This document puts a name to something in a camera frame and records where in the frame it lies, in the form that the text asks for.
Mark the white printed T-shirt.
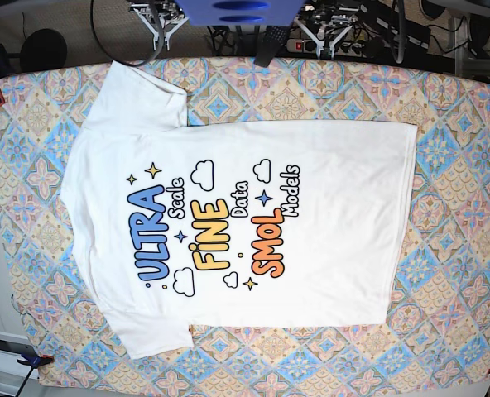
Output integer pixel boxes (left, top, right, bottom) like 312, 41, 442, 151
60, 63, 417, 359

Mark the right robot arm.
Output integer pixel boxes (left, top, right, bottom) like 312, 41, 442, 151
128, 0, 189, 50

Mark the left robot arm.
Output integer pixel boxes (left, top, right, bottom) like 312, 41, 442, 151
287, 0, 362, 60

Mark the white power strip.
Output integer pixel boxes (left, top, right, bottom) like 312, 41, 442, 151
286, 38, 365, 55

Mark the patterned tile tablecloth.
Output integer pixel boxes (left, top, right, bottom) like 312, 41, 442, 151
0, 58, 490, 396

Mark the black round stand base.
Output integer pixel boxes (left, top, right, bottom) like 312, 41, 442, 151
19, 29, 68, 73

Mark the blue orange clamp bottom left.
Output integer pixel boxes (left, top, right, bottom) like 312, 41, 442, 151
0, 354, 55, 397

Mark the white cabinet box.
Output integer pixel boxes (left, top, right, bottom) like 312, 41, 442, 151
0, 332, 35, 396

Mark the black remote-like bracket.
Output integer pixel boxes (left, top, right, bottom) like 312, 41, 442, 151
254, 26, 290, 68

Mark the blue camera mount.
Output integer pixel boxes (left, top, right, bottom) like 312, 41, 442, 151
176, 0, 305, 26

